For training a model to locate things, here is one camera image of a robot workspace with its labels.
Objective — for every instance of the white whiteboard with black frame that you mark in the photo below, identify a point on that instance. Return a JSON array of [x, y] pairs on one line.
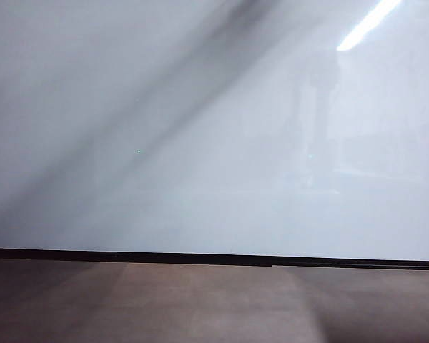
[[200, 143]]

